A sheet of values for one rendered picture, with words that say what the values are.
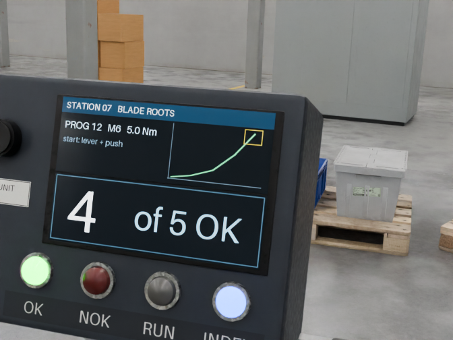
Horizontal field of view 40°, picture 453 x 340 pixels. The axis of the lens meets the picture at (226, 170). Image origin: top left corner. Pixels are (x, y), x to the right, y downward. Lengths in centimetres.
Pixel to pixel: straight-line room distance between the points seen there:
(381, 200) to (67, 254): 332
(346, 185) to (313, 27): 471
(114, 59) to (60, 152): 829
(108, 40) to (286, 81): 247
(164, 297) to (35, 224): 12
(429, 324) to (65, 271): 258
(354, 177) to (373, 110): 447
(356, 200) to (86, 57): 377
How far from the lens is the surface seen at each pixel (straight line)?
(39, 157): 49
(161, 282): 44
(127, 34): 876
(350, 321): 289
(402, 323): 294
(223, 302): 43
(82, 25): 664
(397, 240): 367
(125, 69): 871
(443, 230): 384
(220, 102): 43
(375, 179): 369
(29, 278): 48
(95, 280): 46
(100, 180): 46
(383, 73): 804
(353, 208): 377
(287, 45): 833
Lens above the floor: 131
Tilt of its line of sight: 14 degrees down
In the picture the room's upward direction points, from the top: 2 degrees clockwise
